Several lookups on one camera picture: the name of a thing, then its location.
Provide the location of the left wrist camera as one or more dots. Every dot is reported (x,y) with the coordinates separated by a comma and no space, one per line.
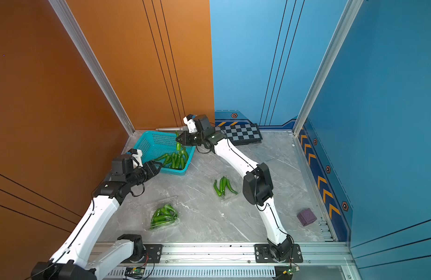
(127,163)

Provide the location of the green peppers bunch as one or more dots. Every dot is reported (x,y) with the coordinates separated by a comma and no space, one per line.
(173,156)
(223,185)
(164,216)

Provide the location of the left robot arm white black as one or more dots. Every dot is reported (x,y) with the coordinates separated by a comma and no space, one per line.
(71,261)

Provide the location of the teal plastic basket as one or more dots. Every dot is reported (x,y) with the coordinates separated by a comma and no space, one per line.
(146,144)

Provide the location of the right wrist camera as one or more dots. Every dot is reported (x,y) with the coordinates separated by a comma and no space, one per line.
(197,123)

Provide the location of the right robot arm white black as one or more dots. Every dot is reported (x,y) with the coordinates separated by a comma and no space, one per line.
(257,186)

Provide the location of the white vent grille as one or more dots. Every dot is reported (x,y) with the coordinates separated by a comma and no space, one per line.
(197,272)

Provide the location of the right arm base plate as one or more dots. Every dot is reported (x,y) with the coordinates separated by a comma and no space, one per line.
(265,253)

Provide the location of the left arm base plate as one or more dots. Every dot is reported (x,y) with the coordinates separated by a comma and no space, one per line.
(150,253)

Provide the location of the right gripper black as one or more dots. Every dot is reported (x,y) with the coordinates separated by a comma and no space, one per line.
(187,140)

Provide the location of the aluminium front rail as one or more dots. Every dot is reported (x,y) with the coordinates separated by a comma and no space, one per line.
(243,254)

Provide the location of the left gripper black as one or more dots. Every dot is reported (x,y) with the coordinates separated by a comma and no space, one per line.
(151,169)

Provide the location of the left green circuit board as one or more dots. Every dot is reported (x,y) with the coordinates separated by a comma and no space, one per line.
(134,273)

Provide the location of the purple small block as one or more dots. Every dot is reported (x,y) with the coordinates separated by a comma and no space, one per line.
(306,217)

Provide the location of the right green circuit board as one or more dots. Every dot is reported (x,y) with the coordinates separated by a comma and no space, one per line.
(290,271)

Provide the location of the black white checkerboard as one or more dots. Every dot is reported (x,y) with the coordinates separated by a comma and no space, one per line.
(242,134)

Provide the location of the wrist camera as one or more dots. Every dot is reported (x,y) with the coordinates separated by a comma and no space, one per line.
(197,123)
(127,163)

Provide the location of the green circuit board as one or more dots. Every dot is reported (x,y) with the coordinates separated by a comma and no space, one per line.
(134,273)
(290,271)

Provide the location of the silver metal cylinder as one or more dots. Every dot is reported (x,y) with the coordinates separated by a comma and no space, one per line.
(171,129)

